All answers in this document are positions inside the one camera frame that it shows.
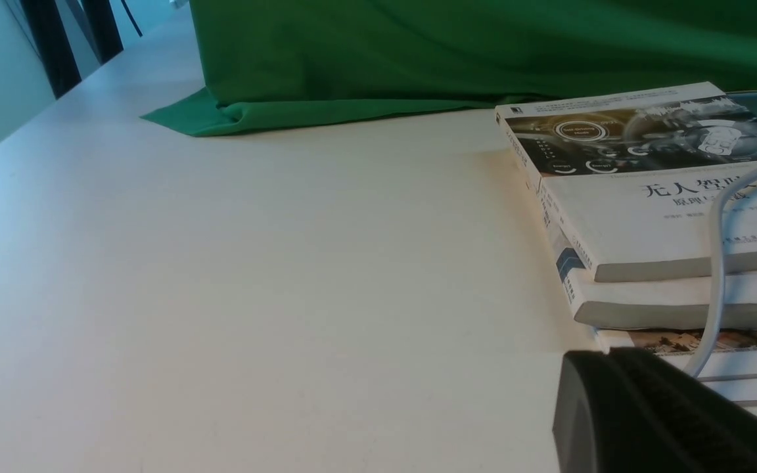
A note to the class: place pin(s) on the green backdrop cloth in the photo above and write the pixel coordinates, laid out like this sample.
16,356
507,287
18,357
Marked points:
271,65

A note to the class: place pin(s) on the top white book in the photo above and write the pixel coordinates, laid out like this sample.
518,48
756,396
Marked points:
631,178

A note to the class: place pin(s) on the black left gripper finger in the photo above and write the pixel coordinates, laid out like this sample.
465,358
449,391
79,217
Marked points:
628,411

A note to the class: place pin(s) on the black chair leg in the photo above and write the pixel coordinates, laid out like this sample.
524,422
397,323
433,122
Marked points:
103,28
53,46

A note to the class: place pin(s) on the white book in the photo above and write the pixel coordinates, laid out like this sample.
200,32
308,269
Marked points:
681,304
631,178

